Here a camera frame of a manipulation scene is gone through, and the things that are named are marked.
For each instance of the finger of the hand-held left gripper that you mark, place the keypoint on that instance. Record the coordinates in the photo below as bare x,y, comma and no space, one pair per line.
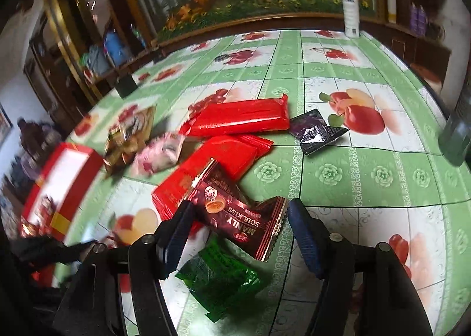
51,251

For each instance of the gold brown snack packet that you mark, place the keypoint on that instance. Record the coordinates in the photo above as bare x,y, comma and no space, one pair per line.
125,141

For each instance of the grey metal flashlight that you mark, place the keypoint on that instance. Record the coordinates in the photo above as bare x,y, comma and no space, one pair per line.
458,137

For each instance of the purple spray can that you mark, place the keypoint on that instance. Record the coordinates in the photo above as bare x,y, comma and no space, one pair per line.
422,21
413,18

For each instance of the dark brown snack packet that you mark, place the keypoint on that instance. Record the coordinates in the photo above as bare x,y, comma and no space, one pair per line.
235,218

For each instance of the green snack packet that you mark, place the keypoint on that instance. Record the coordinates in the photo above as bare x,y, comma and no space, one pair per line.
220,277

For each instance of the red box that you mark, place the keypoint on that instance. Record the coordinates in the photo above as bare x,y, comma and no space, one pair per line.
70,188

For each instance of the white spray bottle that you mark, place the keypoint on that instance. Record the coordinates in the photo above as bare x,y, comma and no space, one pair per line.
351,15

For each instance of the grey thermos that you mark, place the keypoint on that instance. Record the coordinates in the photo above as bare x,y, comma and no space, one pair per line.
97,60

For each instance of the blue thermos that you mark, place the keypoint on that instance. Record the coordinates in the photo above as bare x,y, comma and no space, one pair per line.
114,47

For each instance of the purple black snack packet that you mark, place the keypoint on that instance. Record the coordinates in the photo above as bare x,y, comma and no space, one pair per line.
312,130

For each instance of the long glossy red snack packet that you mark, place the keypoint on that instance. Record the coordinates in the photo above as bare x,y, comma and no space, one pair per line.
239,118

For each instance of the pink snack packet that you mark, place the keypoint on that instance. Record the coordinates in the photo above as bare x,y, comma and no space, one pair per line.
162,153

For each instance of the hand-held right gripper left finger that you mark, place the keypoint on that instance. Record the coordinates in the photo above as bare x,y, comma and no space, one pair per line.
176,240

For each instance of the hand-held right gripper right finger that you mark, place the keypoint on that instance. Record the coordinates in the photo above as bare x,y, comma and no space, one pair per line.
305,240

